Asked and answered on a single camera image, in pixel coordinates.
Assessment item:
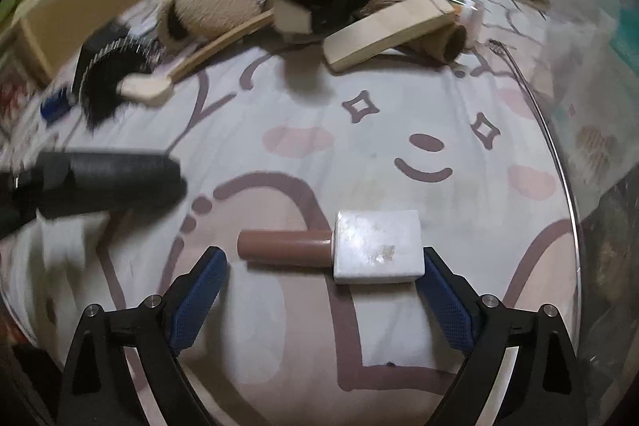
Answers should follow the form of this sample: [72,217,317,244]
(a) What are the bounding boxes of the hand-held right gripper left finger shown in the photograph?
[60,246,230,426]

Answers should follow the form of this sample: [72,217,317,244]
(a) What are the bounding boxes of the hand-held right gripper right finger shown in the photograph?
[414,247,590,426]

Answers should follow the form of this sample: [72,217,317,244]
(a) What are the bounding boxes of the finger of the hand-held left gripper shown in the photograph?
[0,166,48,240]

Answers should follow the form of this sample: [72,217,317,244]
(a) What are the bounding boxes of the black cylindrical case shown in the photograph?
[37,151,188,220]

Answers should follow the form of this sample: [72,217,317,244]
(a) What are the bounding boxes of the clear plastic container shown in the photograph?
[486,0,639,407]

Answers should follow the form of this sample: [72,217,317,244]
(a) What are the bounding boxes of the light wooden block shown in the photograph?
[322,0,456,72]

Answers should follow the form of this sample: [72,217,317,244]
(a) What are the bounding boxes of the blue bottle silver neck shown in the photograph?
[40,87,73,123]

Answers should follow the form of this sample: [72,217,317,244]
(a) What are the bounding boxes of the black feather pearl headband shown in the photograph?
[72,32,168,135]

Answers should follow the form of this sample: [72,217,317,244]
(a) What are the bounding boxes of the cartoon printed bed sheet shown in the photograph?
[0,0,582,426]

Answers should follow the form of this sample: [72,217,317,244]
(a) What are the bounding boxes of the brown wooden stick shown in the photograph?
[167,7,275,80]

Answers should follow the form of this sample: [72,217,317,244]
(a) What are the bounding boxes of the twine spool cardboard tube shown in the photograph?
[422,19,467,62]

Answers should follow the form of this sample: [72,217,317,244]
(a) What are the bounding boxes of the beige fluffy earmuffs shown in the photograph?
[157,0,260,45]

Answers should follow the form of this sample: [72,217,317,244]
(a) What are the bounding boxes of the clear plastic packet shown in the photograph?
[399,0,484,35]

